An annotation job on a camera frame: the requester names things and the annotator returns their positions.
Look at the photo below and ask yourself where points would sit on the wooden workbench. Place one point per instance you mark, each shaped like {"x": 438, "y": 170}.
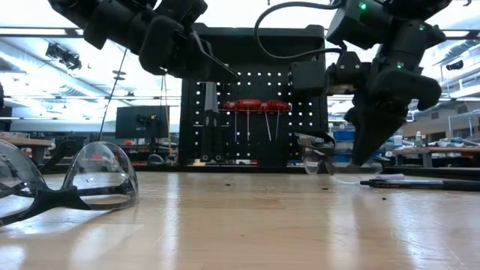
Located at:
{"x": 26, "y": 141}
{"x": 427, "y": 151}

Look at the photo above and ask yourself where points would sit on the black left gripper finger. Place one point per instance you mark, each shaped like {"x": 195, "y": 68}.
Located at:
{"x": 210, "y": 73}
{"x": 210, "y": 54}

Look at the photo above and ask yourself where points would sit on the black ceiling mounted device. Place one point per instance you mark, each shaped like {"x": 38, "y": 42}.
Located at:
{"x": 63, "y": 56}

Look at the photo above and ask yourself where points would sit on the clear plastic bottle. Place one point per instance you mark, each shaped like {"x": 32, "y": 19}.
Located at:
{"x": 418, "y": 140}

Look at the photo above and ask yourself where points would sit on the black pegboard tool stand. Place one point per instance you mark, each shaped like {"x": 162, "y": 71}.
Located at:
{"x": 262, "y": 48}

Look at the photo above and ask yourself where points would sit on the black computer monitor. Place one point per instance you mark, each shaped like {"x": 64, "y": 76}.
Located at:
{"x": 127, "y": 123}

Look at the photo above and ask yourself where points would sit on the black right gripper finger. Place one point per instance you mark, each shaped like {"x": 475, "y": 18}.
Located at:
{"x": 363, "y": 138}
{"x": 386, "y": 131}

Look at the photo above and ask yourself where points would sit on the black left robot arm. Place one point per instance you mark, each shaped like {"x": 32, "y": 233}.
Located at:
{"x": 112, "y": 22}

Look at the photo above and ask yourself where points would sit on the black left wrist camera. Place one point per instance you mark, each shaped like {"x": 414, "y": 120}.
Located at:
{"x": 183, "y": 11}

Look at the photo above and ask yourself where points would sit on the black marker pen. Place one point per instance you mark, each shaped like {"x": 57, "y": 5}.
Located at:
{"x": 423, "y": 180}
{"x": 461, "y": 185}

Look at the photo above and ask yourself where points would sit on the black plastic pegboard bin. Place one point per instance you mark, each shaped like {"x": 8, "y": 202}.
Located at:
{"x": 326, "y": 149}

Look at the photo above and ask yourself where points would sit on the small black ceiling camera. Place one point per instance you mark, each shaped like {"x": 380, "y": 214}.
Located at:
{"x": 455, "y": 65}

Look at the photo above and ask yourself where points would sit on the clear safety glasses black frame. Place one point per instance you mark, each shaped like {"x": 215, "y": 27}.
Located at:
{"x": 315, "y": 161}
{"x": 56, "y": 204}

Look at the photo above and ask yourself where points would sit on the blue storage bin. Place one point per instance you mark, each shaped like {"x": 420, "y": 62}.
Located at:
{"x": 343, "y": 135}

